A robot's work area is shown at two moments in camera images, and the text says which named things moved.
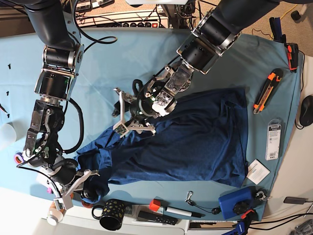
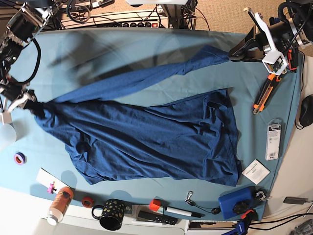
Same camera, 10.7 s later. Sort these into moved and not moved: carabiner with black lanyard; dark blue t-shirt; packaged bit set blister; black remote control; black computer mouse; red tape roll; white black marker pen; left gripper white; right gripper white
Moved: right gripper white; dark blue t-shirt; left gripper white
Not moved: white black marker pen; black remote control; packaged bit set blister; black computer mouse; red tape roll; carabiner with black lanyard
